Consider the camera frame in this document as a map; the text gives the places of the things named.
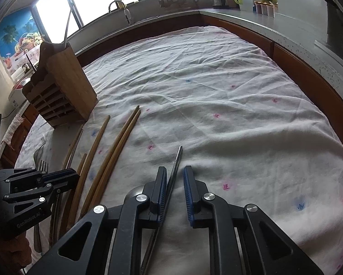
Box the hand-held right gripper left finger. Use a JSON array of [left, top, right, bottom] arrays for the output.
[[27, 166, 167, 275]]

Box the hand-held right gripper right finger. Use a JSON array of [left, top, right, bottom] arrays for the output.
[[183, 165, 324, 275]]

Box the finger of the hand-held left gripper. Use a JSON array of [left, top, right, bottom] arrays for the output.
[[0, 167, 78, 191], [3, 176, 78, 222]]

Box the metal fork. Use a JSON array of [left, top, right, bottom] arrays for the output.
[[32, 143, 47, 164], [33, 160, 50, 254]]

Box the wooden chopstick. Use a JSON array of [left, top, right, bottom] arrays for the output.
[[59, 153, 88, 237], [66, 115, 111, 232], [85, 110, 142, 210], [62, 124, 84, 169], [79, 105, 140, 221]]

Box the wooden utensil holder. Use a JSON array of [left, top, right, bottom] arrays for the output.
[[22, 41, 99, 128]]

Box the dark chopstick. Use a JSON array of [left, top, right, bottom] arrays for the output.
[[26, 53, 37, 73]]

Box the white lace cloth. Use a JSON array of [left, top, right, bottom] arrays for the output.
[[1, 114, 24, 150]]

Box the red and white rice cooker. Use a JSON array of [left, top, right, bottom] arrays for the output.
[[8, 78, 31, 108]]

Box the white floral tablecloth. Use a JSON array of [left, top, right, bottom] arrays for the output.
[[15, 26, 343, 275]]

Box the tropical fruit window blind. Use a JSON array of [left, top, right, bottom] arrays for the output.
[[0, 8, 46, 72]]

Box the kitchen faucet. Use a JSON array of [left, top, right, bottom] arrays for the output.
[[108, 0, 132, 25]]

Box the green and white jug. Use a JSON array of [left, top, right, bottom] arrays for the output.
[[233, 0, 254, 11]]

